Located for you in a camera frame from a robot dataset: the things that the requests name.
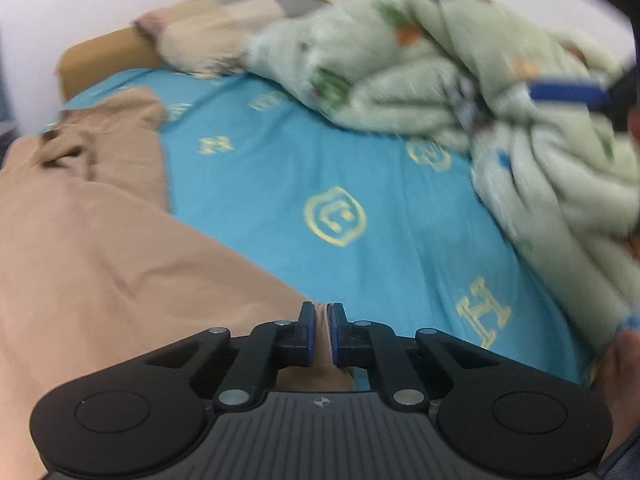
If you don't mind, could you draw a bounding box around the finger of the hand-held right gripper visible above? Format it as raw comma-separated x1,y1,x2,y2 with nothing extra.
527,77,613,111

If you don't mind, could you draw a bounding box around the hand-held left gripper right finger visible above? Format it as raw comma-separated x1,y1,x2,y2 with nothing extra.
327,302,497,413

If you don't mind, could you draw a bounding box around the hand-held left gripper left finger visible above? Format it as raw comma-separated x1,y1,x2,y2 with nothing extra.
143,301,317,411

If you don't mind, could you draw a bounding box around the tan garment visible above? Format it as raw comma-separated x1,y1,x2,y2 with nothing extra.
0,87,357,480

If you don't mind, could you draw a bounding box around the green printed fleece blanket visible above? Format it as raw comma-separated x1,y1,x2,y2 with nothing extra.
240,0,640,361

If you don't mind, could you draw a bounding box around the blue printed bed sheet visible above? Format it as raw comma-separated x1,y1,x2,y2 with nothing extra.
40,67,608,392

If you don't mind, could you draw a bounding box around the patchwork pillow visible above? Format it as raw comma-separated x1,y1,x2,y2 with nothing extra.
132,0,337,79

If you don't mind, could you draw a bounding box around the person's bare leg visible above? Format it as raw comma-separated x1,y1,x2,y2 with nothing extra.
597,332,640,467

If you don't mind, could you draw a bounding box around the tan bed headboard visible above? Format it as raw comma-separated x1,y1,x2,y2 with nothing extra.
57,27,166,104

